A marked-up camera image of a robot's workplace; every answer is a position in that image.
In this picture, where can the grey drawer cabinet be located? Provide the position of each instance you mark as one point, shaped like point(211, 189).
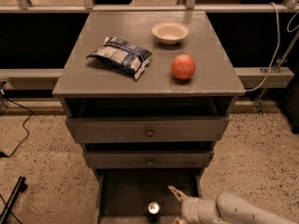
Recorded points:
point(88, 89)

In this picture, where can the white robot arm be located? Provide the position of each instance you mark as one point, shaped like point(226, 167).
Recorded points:
point(226, 209)

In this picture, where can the grey open bottom drawer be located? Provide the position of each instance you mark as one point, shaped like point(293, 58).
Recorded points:
point(124, 194)

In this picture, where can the white paper bowl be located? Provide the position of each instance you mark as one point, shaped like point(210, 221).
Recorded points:
point(170, 33)

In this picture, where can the metal railing frame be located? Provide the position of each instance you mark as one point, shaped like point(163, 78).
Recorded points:
point(143, 7)

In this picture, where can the grey middle drawer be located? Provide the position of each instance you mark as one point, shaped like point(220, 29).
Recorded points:
point(147, 159)

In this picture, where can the orange round fruit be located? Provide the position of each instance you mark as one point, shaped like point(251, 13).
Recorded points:
point(183, 67)

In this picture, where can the blue chip bag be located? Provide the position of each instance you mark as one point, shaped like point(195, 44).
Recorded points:
point(123, 55)

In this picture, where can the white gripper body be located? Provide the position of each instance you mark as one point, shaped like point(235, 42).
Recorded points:
point(191, 209)

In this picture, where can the grey top drawer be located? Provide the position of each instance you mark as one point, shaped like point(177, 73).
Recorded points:
point(147, 130)

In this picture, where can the blue pepsi can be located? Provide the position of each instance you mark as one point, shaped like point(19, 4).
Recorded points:
point(153, 211)

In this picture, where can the black floor bar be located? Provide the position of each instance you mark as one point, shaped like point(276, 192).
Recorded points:
point(20, 186)

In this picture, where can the metal stand leg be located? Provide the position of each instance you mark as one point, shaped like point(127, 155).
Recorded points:
point(275, 69)

